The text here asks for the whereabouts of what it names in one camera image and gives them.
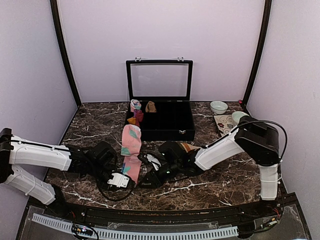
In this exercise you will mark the pink patterned sock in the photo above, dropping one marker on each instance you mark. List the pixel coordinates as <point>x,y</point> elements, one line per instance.
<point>130,149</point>

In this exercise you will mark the pale green bowl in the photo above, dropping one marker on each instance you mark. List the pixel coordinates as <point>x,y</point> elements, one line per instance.
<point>237,115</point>
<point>218,107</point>

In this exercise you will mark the right black frame post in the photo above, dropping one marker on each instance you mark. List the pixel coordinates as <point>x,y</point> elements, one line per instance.
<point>258,52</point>

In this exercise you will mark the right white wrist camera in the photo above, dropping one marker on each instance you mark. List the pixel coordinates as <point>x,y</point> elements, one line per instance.
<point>154,161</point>

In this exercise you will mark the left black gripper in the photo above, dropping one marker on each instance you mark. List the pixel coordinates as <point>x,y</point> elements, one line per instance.
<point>104,187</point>

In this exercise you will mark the black frame post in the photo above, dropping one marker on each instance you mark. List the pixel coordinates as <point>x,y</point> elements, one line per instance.
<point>258,52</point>
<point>63,51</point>

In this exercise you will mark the rolled brown sock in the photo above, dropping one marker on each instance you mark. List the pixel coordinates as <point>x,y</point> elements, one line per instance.
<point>150,107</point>

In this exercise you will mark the rolled orange sock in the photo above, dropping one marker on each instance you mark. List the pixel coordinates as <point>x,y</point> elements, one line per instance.
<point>133,121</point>

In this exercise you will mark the white slotted cable duct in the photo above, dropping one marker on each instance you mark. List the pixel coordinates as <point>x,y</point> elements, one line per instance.
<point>121,231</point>

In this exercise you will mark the black glass-lid storage box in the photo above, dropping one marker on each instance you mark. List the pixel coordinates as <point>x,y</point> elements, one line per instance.
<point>167,83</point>

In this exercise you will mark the rolled pink white sock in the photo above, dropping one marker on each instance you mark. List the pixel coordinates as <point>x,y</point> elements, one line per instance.
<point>135,105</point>

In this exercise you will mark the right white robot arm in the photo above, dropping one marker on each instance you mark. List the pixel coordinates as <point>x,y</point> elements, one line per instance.
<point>259,139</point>

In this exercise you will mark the floral square plate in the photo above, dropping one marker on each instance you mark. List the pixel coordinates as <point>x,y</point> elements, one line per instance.
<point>225,123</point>

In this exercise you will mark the near pale green bowl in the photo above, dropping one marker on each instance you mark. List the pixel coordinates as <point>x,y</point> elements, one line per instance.
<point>237,115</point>

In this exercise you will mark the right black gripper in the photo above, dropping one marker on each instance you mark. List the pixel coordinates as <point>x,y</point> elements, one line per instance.
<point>152,179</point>

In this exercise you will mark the small circuit board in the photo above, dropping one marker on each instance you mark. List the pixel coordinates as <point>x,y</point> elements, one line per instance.
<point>81,230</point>

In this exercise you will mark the rolled purple red sock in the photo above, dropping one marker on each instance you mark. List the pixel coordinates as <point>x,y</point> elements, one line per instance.
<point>138,115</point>

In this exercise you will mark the far pale green bowl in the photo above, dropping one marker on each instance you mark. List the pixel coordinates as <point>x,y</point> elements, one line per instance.
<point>218,107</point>

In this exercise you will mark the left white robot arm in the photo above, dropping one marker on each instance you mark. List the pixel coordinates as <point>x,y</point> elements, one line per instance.
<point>99,161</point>

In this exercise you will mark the left black frame post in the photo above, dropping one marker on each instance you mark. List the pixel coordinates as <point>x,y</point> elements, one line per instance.
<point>63,51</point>

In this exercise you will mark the striped brown beige sock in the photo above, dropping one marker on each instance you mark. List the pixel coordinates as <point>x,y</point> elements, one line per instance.
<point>188,147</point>

